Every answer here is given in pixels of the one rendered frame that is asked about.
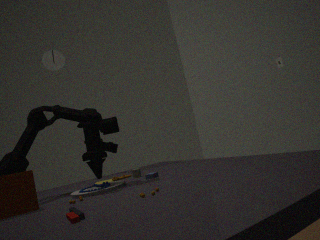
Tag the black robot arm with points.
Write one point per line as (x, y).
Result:
(89, 119)

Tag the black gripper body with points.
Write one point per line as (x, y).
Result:
(93, 146)

